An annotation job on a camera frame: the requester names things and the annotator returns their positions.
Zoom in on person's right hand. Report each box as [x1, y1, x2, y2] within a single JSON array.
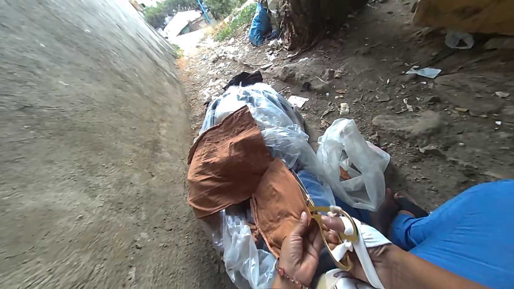
[[321, 215, 388, 284]]

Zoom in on white cloth strip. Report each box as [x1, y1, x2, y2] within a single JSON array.
[[316, 206, 392, 289]]

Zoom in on crumpled whitish paper scrap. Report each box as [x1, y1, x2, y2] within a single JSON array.
[[406, 67, 442, 79]]

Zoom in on person's legs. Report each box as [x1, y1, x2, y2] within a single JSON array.
[[297, 170, 514, 289]]

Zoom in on building with pale roof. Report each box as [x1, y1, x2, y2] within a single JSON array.
[[163, 10, 207, 39]]

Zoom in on large yellowish-brown boulder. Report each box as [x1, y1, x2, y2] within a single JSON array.
[[413, 0, 514, 36]]

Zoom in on blue pole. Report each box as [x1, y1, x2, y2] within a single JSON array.
[[197, 0, 212, 24]]

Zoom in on tree trunk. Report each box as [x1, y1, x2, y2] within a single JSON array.
[[279, 0, 369, 51]]

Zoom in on small orange-brown cloth piece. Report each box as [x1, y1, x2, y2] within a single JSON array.
[[251, 158, 312, 258]]

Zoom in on large brown cloth piece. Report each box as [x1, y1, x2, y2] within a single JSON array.
[[187, 105, 274, 219]]

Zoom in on person's left hand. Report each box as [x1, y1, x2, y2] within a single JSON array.
[[277, 211, 325, 288]]

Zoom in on black cloth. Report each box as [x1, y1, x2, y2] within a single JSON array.
[[223, 71, 263, 91]]

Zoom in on white translucent carrier bag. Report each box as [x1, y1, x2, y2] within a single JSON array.
[[316, 118, 391, 212]]

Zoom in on scissors with golden handles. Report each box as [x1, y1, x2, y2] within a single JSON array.
[[290, 169, 359, 271]]

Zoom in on blue sack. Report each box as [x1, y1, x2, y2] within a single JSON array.
[[248, 3, 272, 47]]

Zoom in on person's left forearm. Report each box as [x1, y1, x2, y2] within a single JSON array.
[[272, 268, 309, 289]]

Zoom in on large clear plastic bag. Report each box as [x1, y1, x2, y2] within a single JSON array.
[[194, 83, 336, 289]]

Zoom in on person's right forearm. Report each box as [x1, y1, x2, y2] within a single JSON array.
[[371, 243, 496, 289]]

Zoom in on clear plastic litter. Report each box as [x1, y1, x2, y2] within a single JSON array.
[[445, 32, 475, 50]]

